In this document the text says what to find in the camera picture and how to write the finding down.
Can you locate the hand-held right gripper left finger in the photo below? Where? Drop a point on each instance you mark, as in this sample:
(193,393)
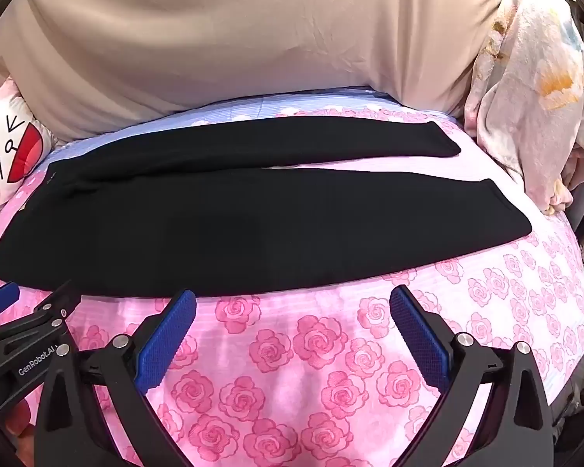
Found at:
(168,335)

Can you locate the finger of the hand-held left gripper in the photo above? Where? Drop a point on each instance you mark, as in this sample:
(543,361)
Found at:
(0,297)
(58,301)

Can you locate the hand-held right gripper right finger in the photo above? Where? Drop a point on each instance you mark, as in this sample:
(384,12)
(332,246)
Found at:
(418,335)

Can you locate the black pants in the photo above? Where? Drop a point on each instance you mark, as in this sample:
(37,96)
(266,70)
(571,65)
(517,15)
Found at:
(224,233)

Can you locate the pink rose print bedsheet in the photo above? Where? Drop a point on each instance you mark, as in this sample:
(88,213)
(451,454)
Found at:
(321,350)

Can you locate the red object at edge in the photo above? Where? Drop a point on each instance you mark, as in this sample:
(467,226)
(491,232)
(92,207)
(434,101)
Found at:
(9,151)

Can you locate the pale floral blanket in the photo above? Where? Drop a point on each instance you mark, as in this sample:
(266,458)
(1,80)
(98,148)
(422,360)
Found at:
(525,107)

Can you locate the beige cloth backdrop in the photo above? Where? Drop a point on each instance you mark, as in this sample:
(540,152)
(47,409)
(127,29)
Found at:
(224,34)

